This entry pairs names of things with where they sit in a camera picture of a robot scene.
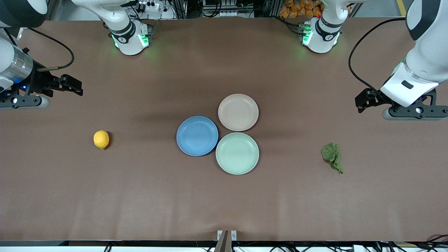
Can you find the bag of orange items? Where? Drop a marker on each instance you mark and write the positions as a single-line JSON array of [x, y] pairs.
[[297, 8]]

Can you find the beige plate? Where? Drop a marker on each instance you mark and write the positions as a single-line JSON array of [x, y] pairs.
[[238, 112]]

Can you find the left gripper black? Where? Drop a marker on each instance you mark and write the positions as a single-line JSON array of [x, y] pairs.
[[371, 98]]

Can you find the yellow lemon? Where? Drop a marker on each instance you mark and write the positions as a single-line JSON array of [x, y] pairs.
[[101, 139]]

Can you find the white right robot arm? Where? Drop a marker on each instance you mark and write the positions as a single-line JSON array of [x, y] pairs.
[[127, 38]]

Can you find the green lettuce leaf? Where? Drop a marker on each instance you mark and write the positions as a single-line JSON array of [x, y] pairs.
[[331, 154]]

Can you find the blue plate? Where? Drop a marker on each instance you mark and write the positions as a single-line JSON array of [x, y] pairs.
[[197, 136]]

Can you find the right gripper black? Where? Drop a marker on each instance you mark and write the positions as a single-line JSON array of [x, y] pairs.
[[41, 81]]

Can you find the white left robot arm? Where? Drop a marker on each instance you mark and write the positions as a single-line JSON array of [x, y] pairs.
[[420, 59]]

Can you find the light green plate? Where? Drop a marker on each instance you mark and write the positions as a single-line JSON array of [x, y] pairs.
[[237, 154]]

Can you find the metal table edge bracket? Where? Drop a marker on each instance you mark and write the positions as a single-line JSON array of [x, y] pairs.
[[226, 239]]

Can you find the white power strip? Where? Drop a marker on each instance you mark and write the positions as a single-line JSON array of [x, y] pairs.
[[150, 6]]

